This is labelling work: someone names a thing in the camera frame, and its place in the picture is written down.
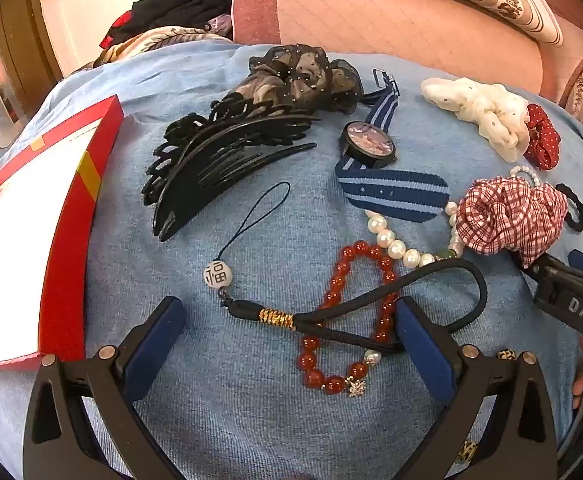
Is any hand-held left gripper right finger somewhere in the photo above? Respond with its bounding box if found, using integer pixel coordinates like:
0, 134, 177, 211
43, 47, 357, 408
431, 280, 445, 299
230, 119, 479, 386
394, 295, 559, 480

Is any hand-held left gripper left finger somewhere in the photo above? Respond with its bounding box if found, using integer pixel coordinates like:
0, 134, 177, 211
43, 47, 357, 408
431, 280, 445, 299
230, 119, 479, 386
23, 296, 187, 480

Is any red checkered scrunchie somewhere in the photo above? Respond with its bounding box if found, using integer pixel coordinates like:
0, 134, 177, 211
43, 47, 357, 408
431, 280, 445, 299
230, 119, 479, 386
455, 176, 569, 268

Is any red bead bracelet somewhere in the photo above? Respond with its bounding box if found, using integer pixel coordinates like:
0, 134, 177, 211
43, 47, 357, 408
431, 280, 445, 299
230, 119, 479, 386
299, 241, 401, 398

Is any black lanyard with white bead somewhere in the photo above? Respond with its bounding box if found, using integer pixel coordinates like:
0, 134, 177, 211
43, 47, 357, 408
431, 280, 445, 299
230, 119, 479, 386
203, 181, 488, 353

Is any red gift box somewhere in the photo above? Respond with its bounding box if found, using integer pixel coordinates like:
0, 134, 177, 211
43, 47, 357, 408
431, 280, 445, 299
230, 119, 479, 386
0, 94, 124, 371

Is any red dotted scrunchie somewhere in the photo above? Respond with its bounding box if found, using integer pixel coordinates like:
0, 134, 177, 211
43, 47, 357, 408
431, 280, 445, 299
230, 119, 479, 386
523, 103, 561, 171

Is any blue cloth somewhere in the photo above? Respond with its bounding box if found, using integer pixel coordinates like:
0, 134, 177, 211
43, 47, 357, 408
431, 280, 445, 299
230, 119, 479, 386
0, 42, 583, 480

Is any white dotted scrunchie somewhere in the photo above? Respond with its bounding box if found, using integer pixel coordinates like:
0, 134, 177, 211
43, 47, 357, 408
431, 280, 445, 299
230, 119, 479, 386
420, 77, 532, 163

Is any black hair claw clip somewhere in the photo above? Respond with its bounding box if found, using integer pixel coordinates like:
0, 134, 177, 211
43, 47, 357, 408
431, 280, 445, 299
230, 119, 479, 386
142, 95, 319, 243

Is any pink quilted sofa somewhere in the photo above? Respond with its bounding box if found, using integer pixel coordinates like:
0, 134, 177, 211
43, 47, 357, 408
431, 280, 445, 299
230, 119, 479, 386
232, 0, 583, 106

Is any black dotted organza scrunchie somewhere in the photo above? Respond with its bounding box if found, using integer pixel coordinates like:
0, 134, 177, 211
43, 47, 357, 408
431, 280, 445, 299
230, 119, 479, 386
216, 45, 365, 116

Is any beige patterned scarf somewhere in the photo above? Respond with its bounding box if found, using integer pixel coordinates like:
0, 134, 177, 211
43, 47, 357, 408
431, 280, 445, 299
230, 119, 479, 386
94, 25, 232, 68

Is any black clothing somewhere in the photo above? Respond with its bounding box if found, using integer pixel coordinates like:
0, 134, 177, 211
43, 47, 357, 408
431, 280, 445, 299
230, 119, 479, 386
104, 0, 247, 43

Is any black hair tie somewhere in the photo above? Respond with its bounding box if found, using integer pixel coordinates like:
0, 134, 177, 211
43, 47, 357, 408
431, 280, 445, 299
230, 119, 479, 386
554, 183, 583, 233

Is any leopard print hair tie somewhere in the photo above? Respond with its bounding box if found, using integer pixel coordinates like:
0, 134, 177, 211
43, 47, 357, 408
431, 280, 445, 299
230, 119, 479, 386
454, 347, 517, 466

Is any small pearl bracelet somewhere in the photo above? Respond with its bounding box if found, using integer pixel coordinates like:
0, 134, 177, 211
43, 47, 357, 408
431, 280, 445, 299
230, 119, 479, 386
509, 164, 542, 186

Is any large pearl bracelet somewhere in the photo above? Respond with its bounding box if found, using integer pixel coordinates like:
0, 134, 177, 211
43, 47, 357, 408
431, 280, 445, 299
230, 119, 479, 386
365, 200, 469, 268

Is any blue striped strap watch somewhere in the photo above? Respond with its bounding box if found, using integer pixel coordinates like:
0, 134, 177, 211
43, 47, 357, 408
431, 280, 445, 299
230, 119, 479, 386
334, 69, 451, 223

